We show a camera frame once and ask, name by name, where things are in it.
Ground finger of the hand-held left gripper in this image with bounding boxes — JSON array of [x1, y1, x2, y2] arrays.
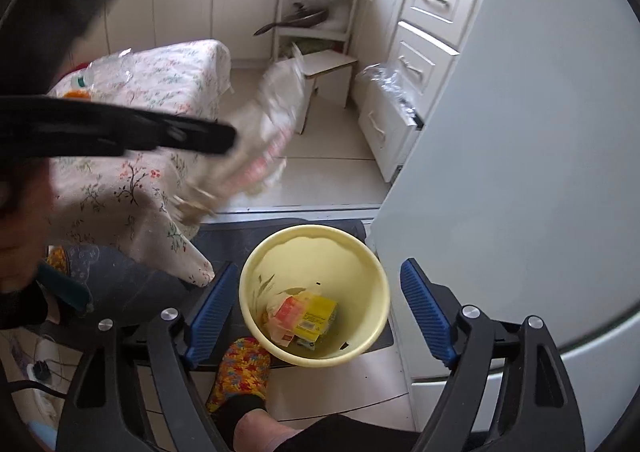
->
[[0, 96, 237, 158]]

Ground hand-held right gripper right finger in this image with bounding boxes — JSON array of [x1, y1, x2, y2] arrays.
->
[[399, 258, 586, 452]]

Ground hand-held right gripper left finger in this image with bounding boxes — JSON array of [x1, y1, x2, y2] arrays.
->
[[55, 261, 241, 452]]

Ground clear plastic bottle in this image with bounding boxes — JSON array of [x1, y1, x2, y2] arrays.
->
[[74, 49, 137, 89]]

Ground red orange snack packet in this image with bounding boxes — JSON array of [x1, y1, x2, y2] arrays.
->
[[267, 294, 306, 345]]

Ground yellow packet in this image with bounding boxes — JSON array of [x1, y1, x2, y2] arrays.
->
[[292, 294, 340, 339]]

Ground yellow plastic bin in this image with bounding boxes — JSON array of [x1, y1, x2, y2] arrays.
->
[[238, 225, 391, 368]]

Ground red printed white packet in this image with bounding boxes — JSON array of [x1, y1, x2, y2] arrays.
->
[[169, 44, 312, 229]]

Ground person's left hand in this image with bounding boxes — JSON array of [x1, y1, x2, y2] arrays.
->
[[0, 157, 57, 294]]

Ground colourful knitted slipper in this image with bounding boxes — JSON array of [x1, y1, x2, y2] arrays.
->
[[206, 337, 273, 415]]

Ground floral tablecloth table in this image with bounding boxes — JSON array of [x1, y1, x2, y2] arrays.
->
[[45, 38, 233, 289]]

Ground white kitchen cabinet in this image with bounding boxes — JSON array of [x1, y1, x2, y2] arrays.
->
[[102, 0, 286, 68]]

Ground person's leg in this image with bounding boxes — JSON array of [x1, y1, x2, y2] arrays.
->
[[210, 394, 426, 452]]

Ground white power strip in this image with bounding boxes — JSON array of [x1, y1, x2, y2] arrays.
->
[[25, 339, 66, 385]]

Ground dark wok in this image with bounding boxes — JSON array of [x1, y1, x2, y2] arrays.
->
[[254, 3, 331, 37]]

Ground crinkled clear plastic bag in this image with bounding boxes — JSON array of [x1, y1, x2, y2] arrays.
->
[[355, 63, 423, 125]]

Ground white stool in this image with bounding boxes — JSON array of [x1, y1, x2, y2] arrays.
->
[[297, 49, 358, 135]]

